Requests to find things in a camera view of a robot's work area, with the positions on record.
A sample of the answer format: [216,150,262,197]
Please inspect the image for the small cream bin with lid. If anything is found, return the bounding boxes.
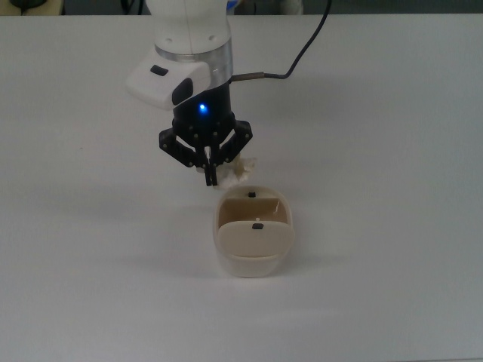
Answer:
[214,184,297,279]

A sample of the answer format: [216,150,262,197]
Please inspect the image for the white paper trash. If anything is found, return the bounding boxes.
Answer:
[216,155,259,192]

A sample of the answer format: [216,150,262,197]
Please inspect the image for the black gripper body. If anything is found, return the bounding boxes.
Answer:
[171,80,238,151]

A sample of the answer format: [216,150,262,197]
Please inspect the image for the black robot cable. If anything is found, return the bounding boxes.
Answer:
[230,0,334,82]

